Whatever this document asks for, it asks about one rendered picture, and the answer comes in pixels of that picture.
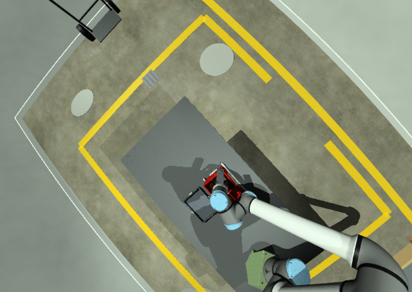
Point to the red crate with dividers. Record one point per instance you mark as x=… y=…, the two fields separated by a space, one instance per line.
x=235 y=192

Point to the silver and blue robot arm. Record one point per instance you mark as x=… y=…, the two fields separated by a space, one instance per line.
x=373 y=263

